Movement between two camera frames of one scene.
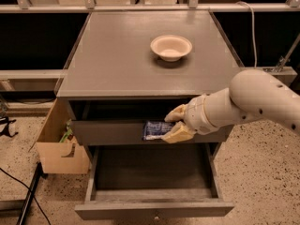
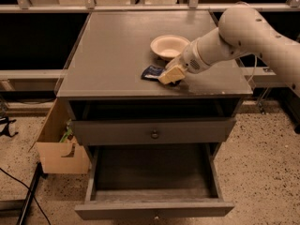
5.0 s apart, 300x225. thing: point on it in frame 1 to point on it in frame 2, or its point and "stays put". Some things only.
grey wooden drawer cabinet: (127, 69) stays put
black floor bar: (39, 173) stays put
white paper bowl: (171, 48) stays put
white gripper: (195, 114) to (191, 61)
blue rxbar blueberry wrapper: (155, 129) to (152, 73)
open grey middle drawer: (154, 183) stays put
